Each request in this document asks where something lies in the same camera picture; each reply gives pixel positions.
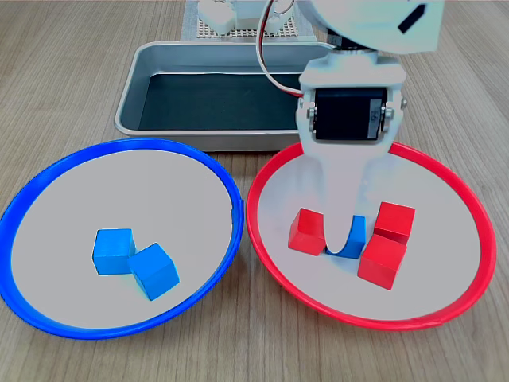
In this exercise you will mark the red rimmed white plate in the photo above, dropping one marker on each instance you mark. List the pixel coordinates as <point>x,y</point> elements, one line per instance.
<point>437,207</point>

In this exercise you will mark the blue rimmed white plate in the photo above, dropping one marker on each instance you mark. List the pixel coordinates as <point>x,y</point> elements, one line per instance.
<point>119,191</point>

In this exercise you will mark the black mat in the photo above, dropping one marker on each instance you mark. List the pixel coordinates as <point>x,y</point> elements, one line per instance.
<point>214,101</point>

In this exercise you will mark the blue cube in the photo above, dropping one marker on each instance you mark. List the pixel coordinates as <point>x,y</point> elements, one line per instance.
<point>111,250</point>
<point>153,270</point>
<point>358,236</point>

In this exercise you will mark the steel tray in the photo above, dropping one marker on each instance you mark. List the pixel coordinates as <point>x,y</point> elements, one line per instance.
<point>127,119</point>

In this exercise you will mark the red cube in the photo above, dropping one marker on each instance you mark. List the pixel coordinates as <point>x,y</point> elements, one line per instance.
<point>395,221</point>
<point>379,262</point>
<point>306,232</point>

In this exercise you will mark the pale perforated base plate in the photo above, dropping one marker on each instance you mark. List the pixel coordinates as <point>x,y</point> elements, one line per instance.
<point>189,24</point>

